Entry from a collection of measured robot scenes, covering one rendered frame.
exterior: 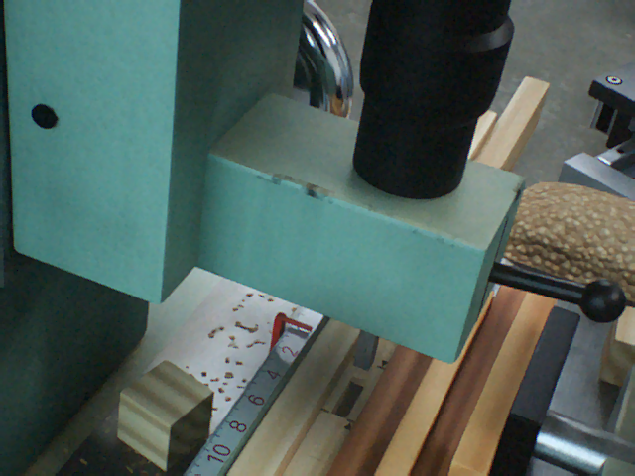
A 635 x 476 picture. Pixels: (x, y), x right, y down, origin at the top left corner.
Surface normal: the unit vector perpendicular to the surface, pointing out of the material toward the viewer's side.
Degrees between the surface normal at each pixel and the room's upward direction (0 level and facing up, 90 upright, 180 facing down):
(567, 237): 40
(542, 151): 0
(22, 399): 90
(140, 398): 0
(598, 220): 22
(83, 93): 90
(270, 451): 0
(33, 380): 90
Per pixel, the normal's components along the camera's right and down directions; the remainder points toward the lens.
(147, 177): -0.39, 0.51
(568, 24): 0.14, -0.79
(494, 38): 0.60, -0.17
